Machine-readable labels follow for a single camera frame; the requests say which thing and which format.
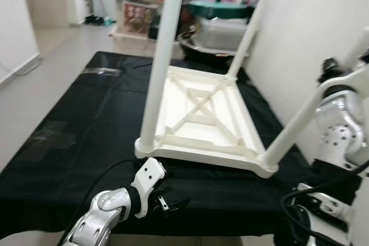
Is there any white plastic children table top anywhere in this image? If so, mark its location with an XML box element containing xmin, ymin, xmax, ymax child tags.
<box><xmin>134</xmin><ymin>64</ymin><xmax>281</xmax><ymax>179</ymax></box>

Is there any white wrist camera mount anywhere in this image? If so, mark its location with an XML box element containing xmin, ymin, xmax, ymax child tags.
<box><xmin>131</xmin><ymin>157</ymin><xmax>167</xmax><ymax>219</ymax></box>
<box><xmin>319</xmin><ymin>63</ymin><xmax>369</xmax><ymax>101</ymax></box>

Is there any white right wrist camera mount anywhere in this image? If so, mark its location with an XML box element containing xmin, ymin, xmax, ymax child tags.
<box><xmin>319</xmin><ymin>63</ymin><xmax>369</xmax><ymax>101</ymax></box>

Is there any broom with green head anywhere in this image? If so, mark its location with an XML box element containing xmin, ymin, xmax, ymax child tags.
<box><xmin>85</xmin><ymin>14</ymin><xmax>115</xmax><ymax>27</ymax></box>

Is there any black wok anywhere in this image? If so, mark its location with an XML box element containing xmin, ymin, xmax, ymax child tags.
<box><xmin>178</xmin><ymin>29</ymin><xmax>252</xmax><ymax>63</ymax></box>

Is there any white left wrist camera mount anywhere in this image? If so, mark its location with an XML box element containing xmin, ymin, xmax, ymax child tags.
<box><xmin>131</xmin><ymin>157</ymin><xmax>167</xmax><ymax>219</ymax></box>

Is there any green pot lid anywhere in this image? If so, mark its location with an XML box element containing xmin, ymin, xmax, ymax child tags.
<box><xmin>187</xmin><ymin>0</ymin><xmax>255</xmax><ymax>21</ymax></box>

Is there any clear box with orange lid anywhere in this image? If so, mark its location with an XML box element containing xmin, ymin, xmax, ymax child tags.
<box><xmin>112</xmin><ymin>0</ymin><xmax>168</xmax><ymax>40</ymax></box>

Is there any black bag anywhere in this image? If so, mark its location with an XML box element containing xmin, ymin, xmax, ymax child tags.
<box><xmin>176</xmin><ymin>0</ymin><xmax>197</xmax><ymax>34</ymax></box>

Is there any clear tape strip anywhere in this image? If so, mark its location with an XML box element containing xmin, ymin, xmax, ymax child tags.
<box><xmin>80</xmin><ymin>67</ymin><xmax>122</xmax><ymax>77</ymax></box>

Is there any clear plastic storage container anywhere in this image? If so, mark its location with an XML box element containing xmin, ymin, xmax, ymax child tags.
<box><xmin>198</xmin><ymin>16</ymin><xmax>252</xmax><ymax>51</ymax></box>

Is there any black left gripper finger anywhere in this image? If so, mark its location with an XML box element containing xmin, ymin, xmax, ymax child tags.
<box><xmin>161</xmin><ymin>196</ymin><xmax>189</xmax><ymax>216</ymax></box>

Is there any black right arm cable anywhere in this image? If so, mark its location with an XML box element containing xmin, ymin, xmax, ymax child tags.
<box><xmin>281</xmin><ymin>162</ymin><xmax>369</xmax><ymax>246</ymax></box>

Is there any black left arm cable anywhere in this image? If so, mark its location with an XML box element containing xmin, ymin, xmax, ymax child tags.
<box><xmin>57</xmin><ymin>158</ymin><xmax>143</xmax><ymax>246</ymax></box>

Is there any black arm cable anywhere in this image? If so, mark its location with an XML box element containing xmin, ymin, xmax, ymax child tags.
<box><xmin>57</xmin><ymin>158</ymin><xmax>143</xmax><ymax>246</ymax></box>
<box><xmin>281</xmin><ymin>162</ymin><xmax>369</xmax><ymax>246</ymax></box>

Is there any black tablecloth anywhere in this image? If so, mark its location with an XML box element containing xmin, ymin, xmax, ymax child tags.
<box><xmin>0</xmin><ymin>50</ymin><xmax>359</xmax><ymax>239</ymax></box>

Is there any beige cloth covered bench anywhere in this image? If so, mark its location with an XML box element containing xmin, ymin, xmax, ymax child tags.
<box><xmin>109</xmin><ymin>30</ymin><xmax>157</xmax><ymax>57</ymax></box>

